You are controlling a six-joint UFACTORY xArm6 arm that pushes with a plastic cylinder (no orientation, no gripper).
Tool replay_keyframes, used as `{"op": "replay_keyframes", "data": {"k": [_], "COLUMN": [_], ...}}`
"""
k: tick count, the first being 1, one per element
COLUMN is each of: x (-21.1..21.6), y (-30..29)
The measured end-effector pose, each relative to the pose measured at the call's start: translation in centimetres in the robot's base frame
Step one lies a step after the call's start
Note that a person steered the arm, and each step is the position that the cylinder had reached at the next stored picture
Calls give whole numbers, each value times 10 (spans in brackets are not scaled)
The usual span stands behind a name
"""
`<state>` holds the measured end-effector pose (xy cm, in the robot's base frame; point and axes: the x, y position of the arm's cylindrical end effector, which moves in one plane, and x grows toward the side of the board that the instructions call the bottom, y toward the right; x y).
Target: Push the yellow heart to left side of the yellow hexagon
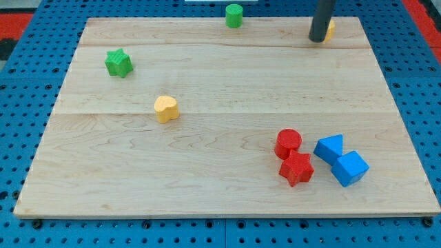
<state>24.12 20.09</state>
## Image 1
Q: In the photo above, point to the red cylinder block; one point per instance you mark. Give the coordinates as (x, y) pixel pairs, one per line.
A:
(286, 141)

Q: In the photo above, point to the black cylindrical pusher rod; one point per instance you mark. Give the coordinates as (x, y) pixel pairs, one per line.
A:
(321, 20)

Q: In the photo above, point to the yellow heart block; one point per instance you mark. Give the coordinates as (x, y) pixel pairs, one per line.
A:
(166, 108)

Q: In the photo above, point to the green cylinder block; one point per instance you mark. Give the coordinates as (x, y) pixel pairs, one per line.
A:
(233, 15)

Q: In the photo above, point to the blue triangle block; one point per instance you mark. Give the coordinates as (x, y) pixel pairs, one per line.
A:
(329, 148)

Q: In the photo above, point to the wooden board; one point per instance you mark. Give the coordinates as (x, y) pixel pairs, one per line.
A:
(104, 155)

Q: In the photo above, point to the green star block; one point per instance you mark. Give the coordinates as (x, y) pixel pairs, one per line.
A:
(118, 63)

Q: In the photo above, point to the yellow hexagon block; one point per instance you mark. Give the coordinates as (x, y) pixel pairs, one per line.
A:
(330, 31)

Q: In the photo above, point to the blue cube block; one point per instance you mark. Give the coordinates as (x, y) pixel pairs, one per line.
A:
(349, 168)

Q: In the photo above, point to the red star block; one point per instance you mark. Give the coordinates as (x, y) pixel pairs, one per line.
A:
(297, 168)

